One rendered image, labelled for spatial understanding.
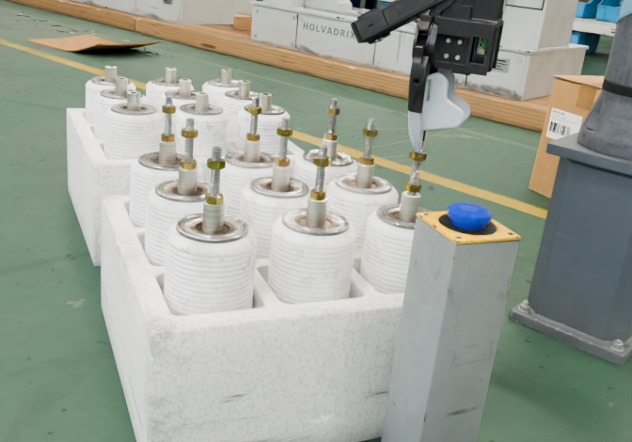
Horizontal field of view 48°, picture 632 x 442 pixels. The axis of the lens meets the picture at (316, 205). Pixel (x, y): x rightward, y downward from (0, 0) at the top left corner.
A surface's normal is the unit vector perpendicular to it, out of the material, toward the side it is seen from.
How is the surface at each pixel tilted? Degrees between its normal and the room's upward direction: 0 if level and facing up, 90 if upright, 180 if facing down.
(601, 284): 90
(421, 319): 90
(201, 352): 90
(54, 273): 0
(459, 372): 90
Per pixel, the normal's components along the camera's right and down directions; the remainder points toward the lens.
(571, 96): -0.89, 0.07
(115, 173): 0.40, 0.35
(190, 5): 0.76, 0.29
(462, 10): -0.36, 0.29
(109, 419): 0.10, -0.94
